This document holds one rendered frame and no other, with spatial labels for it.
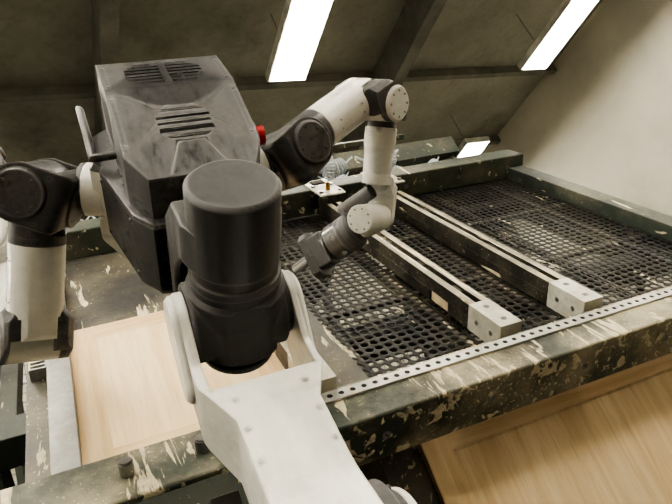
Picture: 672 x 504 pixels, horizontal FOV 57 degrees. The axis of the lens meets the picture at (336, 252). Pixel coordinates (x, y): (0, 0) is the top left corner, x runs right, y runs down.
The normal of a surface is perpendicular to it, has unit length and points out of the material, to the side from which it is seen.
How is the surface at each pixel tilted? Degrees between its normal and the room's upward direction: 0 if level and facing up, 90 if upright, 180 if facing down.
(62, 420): 51
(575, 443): 90
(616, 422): 90
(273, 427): 64
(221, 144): 82
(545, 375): 141
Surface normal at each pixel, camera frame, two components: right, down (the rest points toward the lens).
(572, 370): 0.42, 0.35
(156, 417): -0.04, -0.92
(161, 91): 0.18, -0.60
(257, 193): 0.08, -0.78
